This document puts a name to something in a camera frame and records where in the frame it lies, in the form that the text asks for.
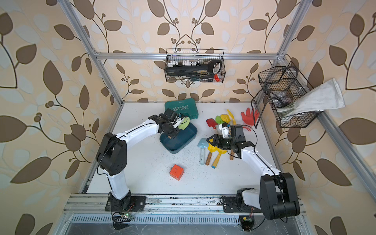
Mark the pale green toy shovel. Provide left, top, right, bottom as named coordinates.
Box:
left=178, top=117, right=190, bottom=130

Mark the green storage box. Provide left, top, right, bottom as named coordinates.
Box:
left=160, top=98, right=199, bottom=154

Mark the yellow toy rake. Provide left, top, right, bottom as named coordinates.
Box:
left=227, top=109, right=237, bottom=125

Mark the yellow square toy shovel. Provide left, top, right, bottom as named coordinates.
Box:
left=205, top=140, right=216, bottom=165

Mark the light blue toy spatula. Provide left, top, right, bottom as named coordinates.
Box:
left=197, top=138, right=209, bottom=165

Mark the red toy shovel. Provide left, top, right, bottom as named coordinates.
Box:
left=206, top=118, right=218, bottom=129

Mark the yellow toy spatula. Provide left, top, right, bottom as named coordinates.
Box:
left=220, top=114, right=231, bottom=124

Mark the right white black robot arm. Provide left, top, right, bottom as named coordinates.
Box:
left=206, top=124, right=301, bottom=220

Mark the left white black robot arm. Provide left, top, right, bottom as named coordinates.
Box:
left=96, top=109, right=190, bottom=212

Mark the red rubber glove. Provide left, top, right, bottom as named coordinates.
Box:
left=241, top=108, right=259, bottom=126

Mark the orange cube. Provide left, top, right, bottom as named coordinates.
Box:
left=169, top=164, right=184, bottom=181

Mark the black tool in basket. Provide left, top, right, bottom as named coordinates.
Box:
left=164, top=60, right=222, bottom=76

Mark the white cloth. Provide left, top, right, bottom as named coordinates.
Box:
left=277, top=78, right=346, bottom=118

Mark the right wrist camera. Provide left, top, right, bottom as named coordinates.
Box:
left=216, top=122, right=231, bottom=138

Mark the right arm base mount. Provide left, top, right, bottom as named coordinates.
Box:
left=220, top=188, right=261, bottom=213

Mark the back wire basket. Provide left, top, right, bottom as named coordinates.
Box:
left=164, top=48, right=226, bottom=84

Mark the wire basket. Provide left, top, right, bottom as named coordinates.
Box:
left=164, top=48, right=226, bottom=84
left=257, top=62, right=322, bottom=128

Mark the right wire basket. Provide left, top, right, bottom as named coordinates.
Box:
left=257, top=62, right=322, bottom=128

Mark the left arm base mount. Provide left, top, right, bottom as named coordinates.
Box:
left=105, top=193, right=146, bottom=212

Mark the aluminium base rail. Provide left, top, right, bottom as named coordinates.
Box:
left=62, top=194, right=306, bottom=215

